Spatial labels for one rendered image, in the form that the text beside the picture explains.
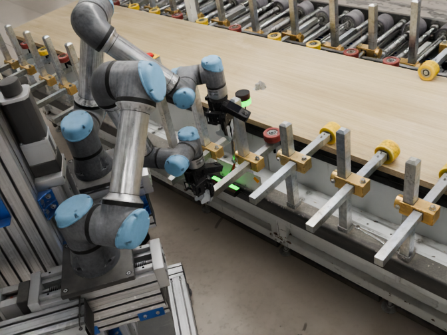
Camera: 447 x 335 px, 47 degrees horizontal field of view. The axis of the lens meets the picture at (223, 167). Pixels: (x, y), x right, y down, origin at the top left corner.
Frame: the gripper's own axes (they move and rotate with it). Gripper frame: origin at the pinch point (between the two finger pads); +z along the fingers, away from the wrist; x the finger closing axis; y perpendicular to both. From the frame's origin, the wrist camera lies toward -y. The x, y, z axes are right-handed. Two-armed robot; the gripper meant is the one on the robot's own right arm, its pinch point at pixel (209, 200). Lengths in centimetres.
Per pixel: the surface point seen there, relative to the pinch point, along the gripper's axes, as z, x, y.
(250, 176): 4.7, 0.1, -24.4
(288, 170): -13.2, 26.5, -19.6
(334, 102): -7, 9, -75
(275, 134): -8.1, 2.4, -41.0
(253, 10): -14, -90, -134
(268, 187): -13.2, 26.5, -7.8
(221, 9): -10, -119, -135
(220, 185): -3.4, 0.7, -6.8
